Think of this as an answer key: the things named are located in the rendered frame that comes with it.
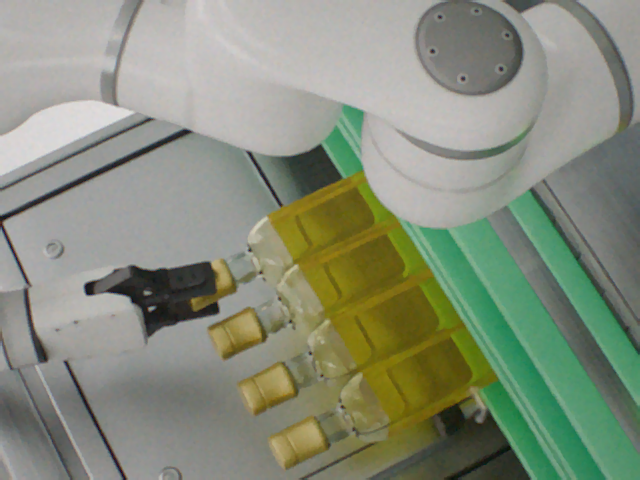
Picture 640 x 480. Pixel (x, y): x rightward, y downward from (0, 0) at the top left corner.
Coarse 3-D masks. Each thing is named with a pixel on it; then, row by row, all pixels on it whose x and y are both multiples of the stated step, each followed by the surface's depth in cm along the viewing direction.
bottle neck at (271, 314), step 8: (264, 304) 118; (272, 304) 118; (280, 304) 118; (256, 312) 117; (264, 312) 117; (272, 312) 117; (280, 312) 118; (264, 320) 117; (272, 320) 117; (280, 320) 118; (288, 320) 118; (264, 328) 117; (272, 328) 118; (280, 328) 118
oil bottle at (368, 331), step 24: (384, 288) 118; (408, 288) 117; (432, 288) 117; (336, 312) 117; (360, 312) 116; (384, 312) 116; (408, 312) 116; (432, 312) 116; (456, 312) 117; (312, 336) 116; (336, 336) 115; (360, 336) 115; (384, 336) 115; (408, 336) 115; (336, 360) 114; (360, 360) 114; (336, 384) 116
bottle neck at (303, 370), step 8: (296, 360) 116; (304, 360) 116; (312, 360) 116; (288, 368) 115; (296, 368) 115; (304, 368) 115; (312, 368) 115; (296, 376) 115; (304, 376) 115; (312, 376) 116; (296, 384) 115; (304, 384) 116; (312, 384) 117
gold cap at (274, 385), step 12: (264, 372) 115; (276, 372) 115; (288, 372) 115; (240, 384) 115; (252, 384) 114; (264, 384) 114; (276, 384) 114; (288, 384) 115; (252, 396) 114; (264, 396) 114; (276, 396) 114; (288, 396) 115; (252, 408) 114; (264, 408) 115
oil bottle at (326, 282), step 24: (360, 240) 119; (384, 240) 119; (408, 240) 119; (312, 264) 118; (336, 264) 118; (360, 264) 118; (384, 264) 118; (408, 264) 118; (288, 288) 117; (312, 288) 117; (336, 288) 117; (360, 288) 117; (288, 312) 117; (312, 312) 116
